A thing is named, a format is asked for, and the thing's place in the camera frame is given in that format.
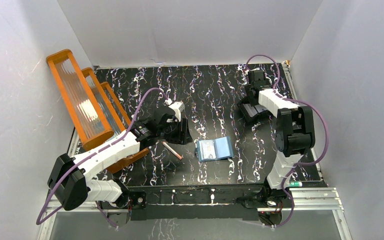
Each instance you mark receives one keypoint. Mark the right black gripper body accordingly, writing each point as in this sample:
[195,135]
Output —
[248,88]

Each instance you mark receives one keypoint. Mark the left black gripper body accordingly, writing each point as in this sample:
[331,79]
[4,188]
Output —
[177,129]

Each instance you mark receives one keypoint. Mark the black card box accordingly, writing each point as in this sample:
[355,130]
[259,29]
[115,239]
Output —
[252,113]

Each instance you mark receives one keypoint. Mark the blue leather card holder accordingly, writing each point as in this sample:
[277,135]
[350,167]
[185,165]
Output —
[223,149]

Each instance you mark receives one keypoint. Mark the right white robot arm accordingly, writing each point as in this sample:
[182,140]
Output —
[294,131]

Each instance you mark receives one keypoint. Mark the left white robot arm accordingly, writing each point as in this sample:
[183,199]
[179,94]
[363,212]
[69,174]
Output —
[71,179]

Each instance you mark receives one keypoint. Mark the white pink pen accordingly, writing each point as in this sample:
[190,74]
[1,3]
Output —
[171,150]

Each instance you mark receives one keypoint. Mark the orange tiered organizer rack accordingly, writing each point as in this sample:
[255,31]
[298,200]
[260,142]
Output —
[95,110]

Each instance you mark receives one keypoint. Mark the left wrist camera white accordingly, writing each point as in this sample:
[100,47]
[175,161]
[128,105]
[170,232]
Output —
[177,106]

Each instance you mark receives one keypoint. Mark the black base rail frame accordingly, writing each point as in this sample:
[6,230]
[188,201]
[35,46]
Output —
[249,202]

